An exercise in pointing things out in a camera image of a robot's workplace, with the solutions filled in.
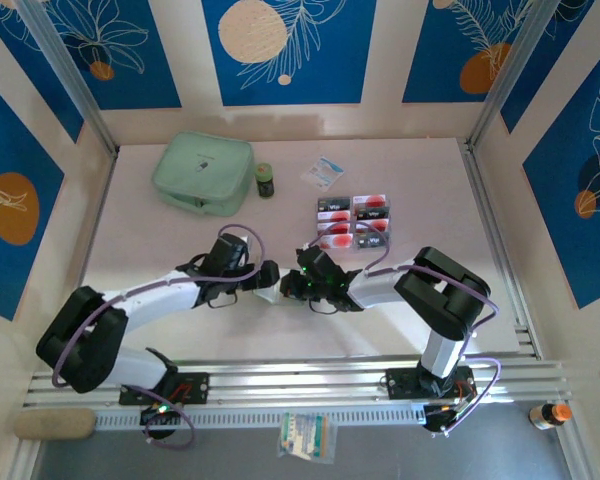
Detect purple cable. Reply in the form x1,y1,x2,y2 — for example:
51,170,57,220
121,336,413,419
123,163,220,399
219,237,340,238
52,223,270,450
302,221,504,439

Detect green bottle black label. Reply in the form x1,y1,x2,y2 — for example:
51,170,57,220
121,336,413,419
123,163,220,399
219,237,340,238
253,162,276,200

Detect white slotted cable duct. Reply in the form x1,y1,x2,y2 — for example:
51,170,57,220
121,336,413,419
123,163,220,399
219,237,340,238
94,405,427,430

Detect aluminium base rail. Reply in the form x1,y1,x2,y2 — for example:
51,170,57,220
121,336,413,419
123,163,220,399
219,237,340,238
22,355,574,407

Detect red and black card packets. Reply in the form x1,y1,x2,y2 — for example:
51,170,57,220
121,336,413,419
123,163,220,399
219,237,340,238
315,193,393,255

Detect mint green zip pouch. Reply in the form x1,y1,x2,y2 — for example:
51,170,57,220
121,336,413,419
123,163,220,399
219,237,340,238
151,130,255,218

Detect clear bag with packets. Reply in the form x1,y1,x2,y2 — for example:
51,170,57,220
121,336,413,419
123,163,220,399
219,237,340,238
278,412,339,464

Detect beige foam block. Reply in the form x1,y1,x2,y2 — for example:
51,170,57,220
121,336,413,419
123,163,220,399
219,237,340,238
13,407,97,442

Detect blue white sachet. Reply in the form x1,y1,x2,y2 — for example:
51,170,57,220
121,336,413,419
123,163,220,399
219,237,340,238
300,155,345,191

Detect aluminium table edge rail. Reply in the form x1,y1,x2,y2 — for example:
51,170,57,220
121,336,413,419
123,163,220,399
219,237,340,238
458,142,544,359
77,149,120,291

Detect aluminium frame post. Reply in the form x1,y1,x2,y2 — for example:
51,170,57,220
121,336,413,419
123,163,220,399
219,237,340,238
15,0,120,157
463,0,566,151

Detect brown bottle orange cap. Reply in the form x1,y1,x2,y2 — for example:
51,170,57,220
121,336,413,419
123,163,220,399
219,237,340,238
528,402,574,431

